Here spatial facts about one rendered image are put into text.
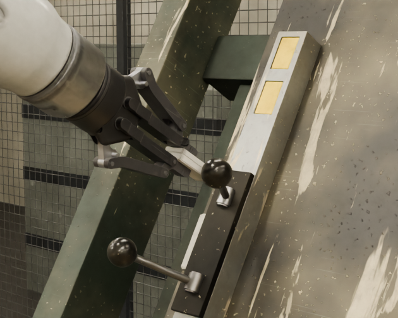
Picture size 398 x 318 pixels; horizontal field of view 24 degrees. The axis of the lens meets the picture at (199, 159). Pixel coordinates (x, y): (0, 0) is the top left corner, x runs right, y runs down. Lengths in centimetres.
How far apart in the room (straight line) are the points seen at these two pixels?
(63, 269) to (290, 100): 41
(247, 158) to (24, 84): 41
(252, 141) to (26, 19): 46
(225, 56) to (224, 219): 36
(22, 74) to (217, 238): 40
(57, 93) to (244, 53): 56
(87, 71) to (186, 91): 52
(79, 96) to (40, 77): 5
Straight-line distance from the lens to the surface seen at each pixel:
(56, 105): 95
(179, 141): 109
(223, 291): 119
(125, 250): 114
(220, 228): 119
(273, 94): 126
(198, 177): 114
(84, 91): 95
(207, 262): 119
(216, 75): 146
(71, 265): 135
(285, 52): 129
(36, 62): 90
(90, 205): 138
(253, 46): 144
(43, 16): 90
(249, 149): 124
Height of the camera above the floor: 170
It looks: 7 degrees down
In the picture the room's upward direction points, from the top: straight up
